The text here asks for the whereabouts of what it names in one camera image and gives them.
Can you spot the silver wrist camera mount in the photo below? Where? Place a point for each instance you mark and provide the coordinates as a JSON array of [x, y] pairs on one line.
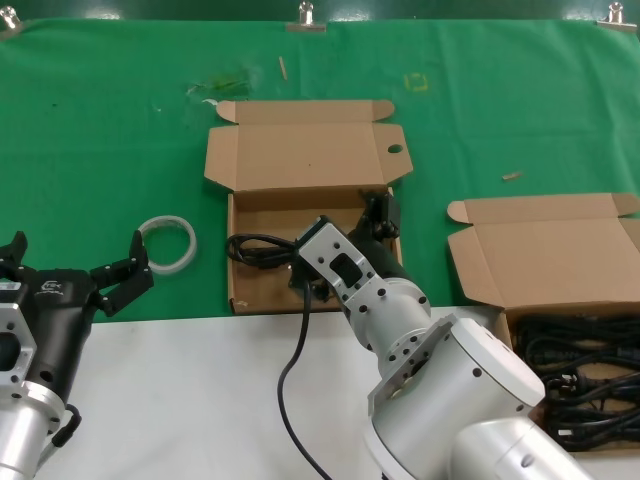
[[325, 245], [12, 325]]

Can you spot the metal binder clip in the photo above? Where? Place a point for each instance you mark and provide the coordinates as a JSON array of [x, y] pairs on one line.
[[306, 25], [617, 20], [7, 22]]

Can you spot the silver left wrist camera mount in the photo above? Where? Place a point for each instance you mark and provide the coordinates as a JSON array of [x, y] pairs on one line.
[[12, 325]]

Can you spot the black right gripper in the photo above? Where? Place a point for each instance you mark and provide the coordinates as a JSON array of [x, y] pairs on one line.
[[380, 252]]

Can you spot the clear tape roll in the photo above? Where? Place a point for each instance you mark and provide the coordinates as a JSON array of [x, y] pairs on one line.
[[172, 269]]

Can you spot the clear plastic wrapper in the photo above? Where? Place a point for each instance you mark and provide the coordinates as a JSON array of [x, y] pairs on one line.
[[225, 82]]

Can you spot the small wooden chip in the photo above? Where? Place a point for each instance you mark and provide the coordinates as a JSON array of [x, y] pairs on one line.
[[512, 176]]

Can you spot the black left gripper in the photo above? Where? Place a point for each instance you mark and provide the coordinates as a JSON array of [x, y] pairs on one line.
[[60, 320]]

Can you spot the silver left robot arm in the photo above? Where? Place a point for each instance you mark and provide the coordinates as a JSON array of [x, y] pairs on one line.
[[20, 430]]

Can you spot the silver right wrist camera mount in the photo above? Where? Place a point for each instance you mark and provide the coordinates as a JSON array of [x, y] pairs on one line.
[[325, 245]]

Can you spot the open cardboard box round hole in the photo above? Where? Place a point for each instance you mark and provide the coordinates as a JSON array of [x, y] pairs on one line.
[[300, 150]]

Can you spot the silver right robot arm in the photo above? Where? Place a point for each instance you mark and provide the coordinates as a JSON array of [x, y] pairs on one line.
[[450, 380]]

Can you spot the thin wooden stick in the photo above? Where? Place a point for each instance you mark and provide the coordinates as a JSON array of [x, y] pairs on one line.
[[283, 68]]

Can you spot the green table cloth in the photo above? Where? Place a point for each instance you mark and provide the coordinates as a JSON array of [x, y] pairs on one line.
[[100, 125]]

